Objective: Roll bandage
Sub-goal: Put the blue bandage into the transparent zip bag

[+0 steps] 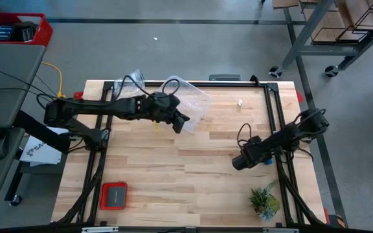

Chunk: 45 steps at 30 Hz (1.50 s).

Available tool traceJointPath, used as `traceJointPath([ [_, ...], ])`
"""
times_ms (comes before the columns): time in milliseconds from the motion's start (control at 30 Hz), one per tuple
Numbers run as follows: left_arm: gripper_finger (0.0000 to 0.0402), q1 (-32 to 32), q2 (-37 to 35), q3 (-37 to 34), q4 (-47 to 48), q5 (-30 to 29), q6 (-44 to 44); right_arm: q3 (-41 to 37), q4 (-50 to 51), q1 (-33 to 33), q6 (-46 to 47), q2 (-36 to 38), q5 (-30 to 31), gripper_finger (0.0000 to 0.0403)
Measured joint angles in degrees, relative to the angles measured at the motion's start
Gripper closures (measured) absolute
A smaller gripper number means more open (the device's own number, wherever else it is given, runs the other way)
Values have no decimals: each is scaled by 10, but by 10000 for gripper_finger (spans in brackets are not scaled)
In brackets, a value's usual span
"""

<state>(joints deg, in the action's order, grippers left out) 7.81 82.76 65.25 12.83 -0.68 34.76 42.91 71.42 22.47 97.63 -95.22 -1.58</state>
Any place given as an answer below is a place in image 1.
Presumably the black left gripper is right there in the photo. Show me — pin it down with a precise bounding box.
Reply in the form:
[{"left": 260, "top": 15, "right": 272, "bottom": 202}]
[{"left": 148, "top": 91, "right": 191, "bottom": 135}]

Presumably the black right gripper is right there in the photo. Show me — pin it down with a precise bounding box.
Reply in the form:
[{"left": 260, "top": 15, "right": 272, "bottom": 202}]
[{"left": 231, "top": 137, "right": 270, "bottom": 172}]

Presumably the clear plastic container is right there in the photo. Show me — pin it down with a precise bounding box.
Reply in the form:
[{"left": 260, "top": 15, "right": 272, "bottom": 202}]
[{"left": 155, "top": 75, "right": 213, "bottom": 135}]

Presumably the green succulent plant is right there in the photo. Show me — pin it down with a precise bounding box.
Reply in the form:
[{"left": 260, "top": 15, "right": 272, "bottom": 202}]
[{"left": 249, "top": 179, "right": 282, "bottom": 223}]

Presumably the clear plastic bag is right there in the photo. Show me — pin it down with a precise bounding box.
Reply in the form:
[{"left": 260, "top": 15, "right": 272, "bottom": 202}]
[{"left": 113, "top": 69, "right": 146, "bottom": 100}]

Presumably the black workbench caster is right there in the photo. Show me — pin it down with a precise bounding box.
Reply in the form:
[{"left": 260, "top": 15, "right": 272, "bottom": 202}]
[
  {"left": 269, "top": 65, "right": 284, "bottom": 78},
  {"left": 323, "top": 64, "right": 339, "bottom": 78}
]

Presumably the black box in tray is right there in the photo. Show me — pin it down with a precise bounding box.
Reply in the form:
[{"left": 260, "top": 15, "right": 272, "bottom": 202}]
[{"left": 106, "top": 186, "right": 127, "bottom": 208}]

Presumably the red tray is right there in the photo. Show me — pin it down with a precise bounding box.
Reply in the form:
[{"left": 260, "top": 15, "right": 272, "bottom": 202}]
[{"left": 99, "top": 181, "right": 129, "bottom": 211}]

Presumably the white printed paper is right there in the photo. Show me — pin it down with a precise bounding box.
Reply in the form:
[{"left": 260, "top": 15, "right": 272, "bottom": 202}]
[{"left": 19, "top": 126, "right": 69, "bottom": 168}]

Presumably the red plastic basket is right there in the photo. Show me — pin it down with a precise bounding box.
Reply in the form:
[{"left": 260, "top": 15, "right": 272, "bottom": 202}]
[{"left": 0, "top": 12, "right": 54, "bottom": 48}]

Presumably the black electronic device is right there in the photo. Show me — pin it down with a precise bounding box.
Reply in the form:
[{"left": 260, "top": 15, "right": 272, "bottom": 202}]
[
  {"left": 0, "top": 24, "right": 16, "bottom": 42},
  {"left": 14, "top": 21, "right": 40, "bottom": 43}
]

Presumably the black desk caster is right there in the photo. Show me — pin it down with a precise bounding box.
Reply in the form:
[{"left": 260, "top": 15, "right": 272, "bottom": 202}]
[{"left": 9, "top": 194, "right": 23, "bottom": 207}]

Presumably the black support beam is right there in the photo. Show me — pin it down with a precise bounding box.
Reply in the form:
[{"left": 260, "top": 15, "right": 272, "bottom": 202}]
[{"left": 0, "top": 222, "right": 373, "bottom": 233}]

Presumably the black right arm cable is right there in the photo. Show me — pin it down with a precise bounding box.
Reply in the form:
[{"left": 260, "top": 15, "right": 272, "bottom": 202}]
[{"left": 236, "top": 122, "right": 254, "bottom": 147}]

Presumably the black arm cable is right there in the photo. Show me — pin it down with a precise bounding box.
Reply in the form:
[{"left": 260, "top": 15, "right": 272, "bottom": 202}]
[
  {"left": 236, "top": 122, "right": 254, "bottom": 147},
  {"left": 111, "top": 74, "right": 181, "bottom": 102}
]

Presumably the black aluminium table frame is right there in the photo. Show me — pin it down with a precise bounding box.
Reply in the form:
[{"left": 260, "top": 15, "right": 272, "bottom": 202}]
[{"left": 51, "top": 80, "right": 333, "bottom": 227}]

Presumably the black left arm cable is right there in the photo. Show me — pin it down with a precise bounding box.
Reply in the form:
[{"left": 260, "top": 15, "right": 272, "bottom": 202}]
[{"left": 111, "top": 74, "right": 181, "bottom": 102}]

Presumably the silver bracket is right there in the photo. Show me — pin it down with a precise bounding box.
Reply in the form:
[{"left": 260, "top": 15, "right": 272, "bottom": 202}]
[
  {"left": 262, "top": 227, "right": 300, "bottom": 233},
  {"left": 82, "top": 226, "right": 120, "bottom": 233}
]

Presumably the yellow cable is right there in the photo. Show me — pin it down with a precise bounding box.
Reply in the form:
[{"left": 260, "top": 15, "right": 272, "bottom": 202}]
[{"left": 40, "top": 61, "right": 67, "bottom": 99}]

